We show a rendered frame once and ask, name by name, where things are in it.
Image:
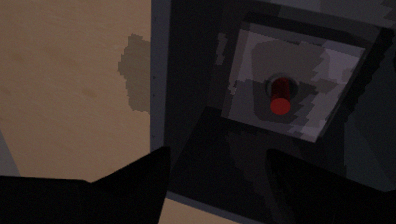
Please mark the dark red peg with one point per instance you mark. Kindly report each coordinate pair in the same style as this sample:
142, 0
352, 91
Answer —
280, 96

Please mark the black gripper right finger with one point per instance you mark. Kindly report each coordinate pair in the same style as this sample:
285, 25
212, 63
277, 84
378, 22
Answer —
307, 194

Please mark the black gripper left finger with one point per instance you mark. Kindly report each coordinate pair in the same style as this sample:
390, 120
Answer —
133, 194

